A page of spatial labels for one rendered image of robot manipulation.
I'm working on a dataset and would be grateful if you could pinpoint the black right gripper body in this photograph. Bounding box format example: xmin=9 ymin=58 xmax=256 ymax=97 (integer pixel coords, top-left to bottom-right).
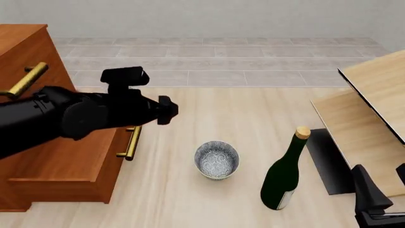
xmin=355 ymin=208 xmax=405 ymax=228

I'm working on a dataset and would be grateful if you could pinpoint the dark green wine bottle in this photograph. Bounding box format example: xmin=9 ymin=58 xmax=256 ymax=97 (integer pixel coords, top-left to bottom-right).
xmin=259 ymin=125 xmax=312 ymax=212

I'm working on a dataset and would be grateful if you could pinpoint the pale wooden rack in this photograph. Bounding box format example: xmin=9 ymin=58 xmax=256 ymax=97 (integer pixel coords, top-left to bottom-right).
xmin=306 ymin=49 xmax=405 ymax=198

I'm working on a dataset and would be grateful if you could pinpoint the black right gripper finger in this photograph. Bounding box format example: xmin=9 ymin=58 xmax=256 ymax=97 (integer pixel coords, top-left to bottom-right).
xmin=396 ymin=161 xmax=405 ymax=186
xmin=351 ymin=163 xmax=394 ymax=212

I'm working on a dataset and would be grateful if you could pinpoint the wooden cabinet drawer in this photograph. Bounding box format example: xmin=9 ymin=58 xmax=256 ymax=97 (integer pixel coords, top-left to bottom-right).
xmin=0 ymin=25 xmax=78 ymax=105
xmin=6 ymin=125 xmax=142 ymax=205

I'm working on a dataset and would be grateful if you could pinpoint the brass drawer handle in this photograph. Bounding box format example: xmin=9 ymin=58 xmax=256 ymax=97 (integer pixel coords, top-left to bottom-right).
xmin=115 ymin=125 xmax=143 ymax=162
xmin=0 ymin=61 xmax=49 ymax=101

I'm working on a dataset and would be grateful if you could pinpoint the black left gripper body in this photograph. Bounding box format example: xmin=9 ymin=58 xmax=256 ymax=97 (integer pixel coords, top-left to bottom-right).
xmin=157 ymin=95 xmax=179 ymax=125

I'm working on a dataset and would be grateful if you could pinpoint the blue-white patterned bowl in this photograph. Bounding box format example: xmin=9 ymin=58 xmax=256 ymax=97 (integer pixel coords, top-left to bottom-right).
xmin=194 ymin=140 xmax=240 ymax=182

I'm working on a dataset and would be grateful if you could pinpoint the wooden cabinet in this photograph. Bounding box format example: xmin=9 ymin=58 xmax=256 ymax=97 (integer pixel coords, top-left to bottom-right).
xmin=0 ymin=23 xmax=142 ymax=213

